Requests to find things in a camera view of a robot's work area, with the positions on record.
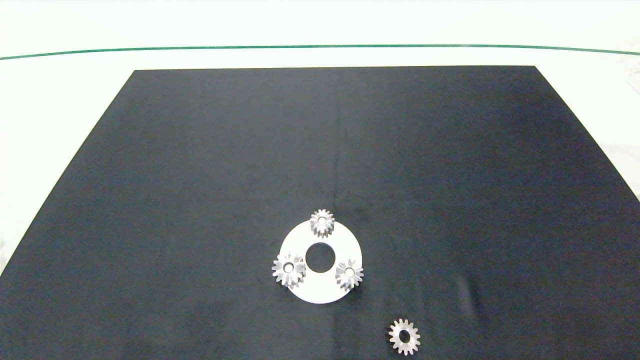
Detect small steel gear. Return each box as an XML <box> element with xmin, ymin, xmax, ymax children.
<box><xmin>388</xmin><ymin>318</ymin><xmax>422</xmax><ymax>356</ymax></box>
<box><xmin>309</xmin><ymin>208</ymin><xmax>336</xmax><ymax>239</ymax></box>
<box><xmin>334</xmin><ymin>259</ymin><xmax>365</xmax><ymax>292</ymax></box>

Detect round white plate with pins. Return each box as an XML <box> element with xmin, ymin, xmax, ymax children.
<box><xmin>278</xmin><ymin>220</ymin><xmax>363</xmax><ymax>305</ymax></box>

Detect dark mat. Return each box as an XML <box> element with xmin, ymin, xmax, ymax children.
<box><xmin>0</xmin><ymin>65</ymin><xmax>640</xmax><ymax>360</ymax></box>

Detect green tape line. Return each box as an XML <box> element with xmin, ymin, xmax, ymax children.
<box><xmin>0</xmin><ymin>44</ymin><xmax>640</xmax><ymax>61</ymax></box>

